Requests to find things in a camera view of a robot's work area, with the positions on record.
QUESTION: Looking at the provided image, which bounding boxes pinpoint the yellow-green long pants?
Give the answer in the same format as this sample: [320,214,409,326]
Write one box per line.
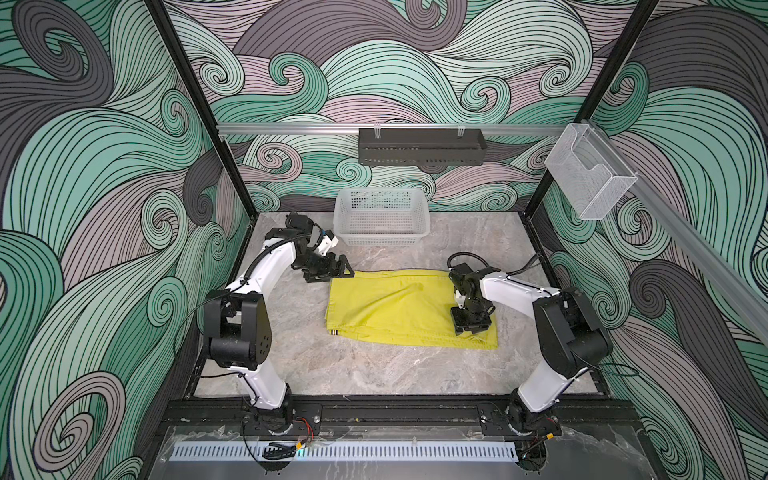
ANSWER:
[325,269,498,350]

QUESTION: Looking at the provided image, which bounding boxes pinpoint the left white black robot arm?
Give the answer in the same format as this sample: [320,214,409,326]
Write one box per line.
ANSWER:
[202,213,355,434]

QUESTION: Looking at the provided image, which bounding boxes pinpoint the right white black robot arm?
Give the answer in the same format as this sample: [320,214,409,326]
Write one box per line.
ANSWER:
[446,252,614,437]

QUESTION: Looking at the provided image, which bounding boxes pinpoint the white plastic mesh basket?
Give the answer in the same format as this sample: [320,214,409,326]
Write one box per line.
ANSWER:
[332,188,431,247]

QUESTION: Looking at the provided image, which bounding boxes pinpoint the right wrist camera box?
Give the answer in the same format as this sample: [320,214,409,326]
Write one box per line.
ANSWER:
[454,290,466,308]

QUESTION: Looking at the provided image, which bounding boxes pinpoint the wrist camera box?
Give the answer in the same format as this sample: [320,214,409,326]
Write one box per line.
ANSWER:
[315,231,339,257]
[454,290,466,308]

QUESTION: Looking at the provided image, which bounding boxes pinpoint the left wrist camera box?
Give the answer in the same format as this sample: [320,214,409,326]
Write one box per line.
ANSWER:
[315,231,339,257]

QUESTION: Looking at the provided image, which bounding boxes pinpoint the black perforated wall tray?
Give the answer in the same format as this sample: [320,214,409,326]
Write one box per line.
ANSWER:
[358,129,488,168]

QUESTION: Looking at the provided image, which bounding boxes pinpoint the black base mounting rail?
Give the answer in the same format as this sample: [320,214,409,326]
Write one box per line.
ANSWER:
[157,394,637,438]

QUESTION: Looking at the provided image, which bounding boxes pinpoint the back aluminium rail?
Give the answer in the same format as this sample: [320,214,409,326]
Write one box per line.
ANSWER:
[216,122,566,137]

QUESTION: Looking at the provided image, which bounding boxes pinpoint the aluminium rail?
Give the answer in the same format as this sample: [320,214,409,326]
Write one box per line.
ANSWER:
[581,120,767,343]
[216,122,566,137]

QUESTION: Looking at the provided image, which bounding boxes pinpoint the white slotted cable duct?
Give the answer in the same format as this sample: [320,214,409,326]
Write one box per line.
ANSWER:
[168,440,518,463]

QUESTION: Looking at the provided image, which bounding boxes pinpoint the clear acrylic wall holder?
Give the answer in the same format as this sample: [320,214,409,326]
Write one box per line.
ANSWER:
[545,122,637,221]

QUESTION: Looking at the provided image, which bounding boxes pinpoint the right aluminium rail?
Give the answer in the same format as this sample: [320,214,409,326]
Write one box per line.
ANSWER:
[581,120,767,343]

